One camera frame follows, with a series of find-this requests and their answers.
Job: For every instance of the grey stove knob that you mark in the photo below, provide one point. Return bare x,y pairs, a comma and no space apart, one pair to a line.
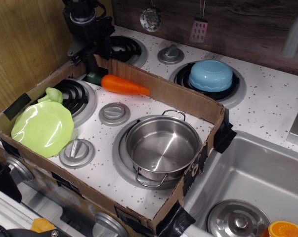
171,55
114,114
77,154

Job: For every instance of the grey oven knob left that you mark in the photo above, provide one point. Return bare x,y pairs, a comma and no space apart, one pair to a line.
18,171

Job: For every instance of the black coil burner front left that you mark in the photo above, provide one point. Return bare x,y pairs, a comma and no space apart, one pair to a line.
79,98

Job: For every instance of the stainless steel pot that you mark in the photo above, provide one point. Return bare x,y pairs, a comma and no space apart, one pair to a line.
161,147

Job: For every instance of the grey stove knob back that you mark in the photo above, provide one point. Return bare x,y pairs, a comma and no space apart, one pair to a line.
171,55

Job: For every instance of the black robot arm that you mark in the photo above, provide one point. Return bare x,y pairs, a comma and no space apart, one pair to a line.
83,9

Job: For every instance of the hanging metal skimmer spoon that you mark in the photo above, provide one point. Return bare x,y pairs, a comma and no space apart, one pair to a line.
151,18

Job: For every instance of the grey stove knob middle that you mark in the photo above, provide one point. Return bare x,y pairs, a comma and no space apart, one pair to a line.
114,114

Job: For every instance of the light green plastic plate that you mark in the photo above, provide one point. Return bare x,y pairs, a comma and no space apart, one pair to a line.
45,128

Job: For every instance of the steel pot lid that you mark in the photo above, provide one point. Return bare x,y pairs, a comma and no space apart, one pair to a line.
236,218

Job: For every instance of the black coil burner back right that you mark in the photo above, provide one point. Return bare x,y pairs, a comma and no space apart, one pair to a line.
228,98

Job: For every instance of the grey sink basin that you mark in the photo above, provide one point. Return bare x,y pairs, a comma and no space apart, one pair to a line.
250,169

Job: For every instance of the brown cardboard fence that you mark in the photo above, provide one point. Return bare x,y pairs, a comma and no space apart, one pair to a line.
98,186

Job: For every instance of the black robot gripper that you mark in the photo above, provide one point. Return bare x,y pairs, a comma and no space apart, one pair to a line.
89,37

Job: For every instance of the green toy broccoli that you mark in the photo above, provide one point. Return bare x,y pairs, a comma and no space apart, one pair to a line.
52,95

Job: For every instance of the grey toy faucet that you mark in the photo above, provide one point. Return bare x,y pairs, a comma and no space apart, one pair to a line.
290,47

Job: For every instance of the blue plastic bowl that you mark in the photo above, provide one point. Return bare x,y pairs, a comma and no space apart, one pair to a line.
211,76

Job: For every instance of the hanging metal slotted spatula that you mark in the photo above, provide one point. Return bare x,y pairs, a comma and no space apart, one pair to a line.
199,27

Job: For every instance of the orange toy carrot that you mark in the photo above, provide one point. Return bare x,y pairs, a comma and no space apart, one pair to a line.
117,84

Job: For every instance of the grey oven knob right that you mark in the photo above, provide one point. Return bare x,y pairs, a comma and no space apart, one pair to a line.
106,226

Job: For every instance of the orange slice toy can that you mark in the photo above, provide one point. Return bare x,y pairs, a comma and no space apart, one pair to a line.
281,229

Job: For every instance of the grey oven knob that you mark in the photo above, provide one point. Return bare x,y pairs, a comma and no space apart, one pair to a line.
18,171
106,226

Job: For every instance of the grey stove knob front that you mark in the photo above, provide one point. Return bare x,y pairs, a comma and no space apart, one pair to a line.
77,154

